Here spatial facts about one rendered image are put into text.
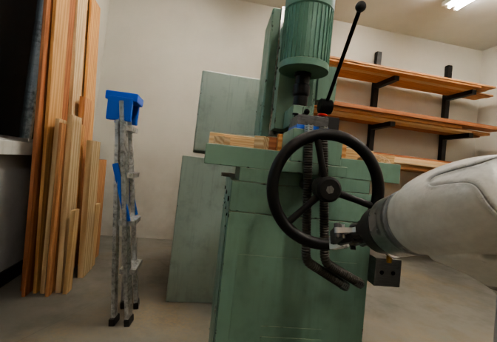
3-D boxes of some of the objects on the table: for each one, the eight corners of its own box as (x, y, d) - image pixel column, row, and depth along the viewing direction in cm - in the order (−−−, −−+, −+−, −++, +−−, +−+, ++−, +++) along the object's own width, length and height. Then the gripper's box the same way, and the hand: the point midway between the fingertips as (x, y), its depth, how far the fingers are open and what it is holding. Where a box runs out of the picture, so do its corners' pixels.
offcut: (253, 148, 91) (254, 135, 91) (259, 149, 94) (259, 137, 95) (262, 149, 90) (264, 135, 90) (268, 150, 93) (269, 138, 93)
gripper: (428, 206, 49) (358, 228, 70) (350, 198, 47) (304, 223, 69) (436, 255, 46) (360, 262, 68) (353, 248, 44) (304, 257, 66)
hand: (338, 240), depth 65 cm, fingers closed
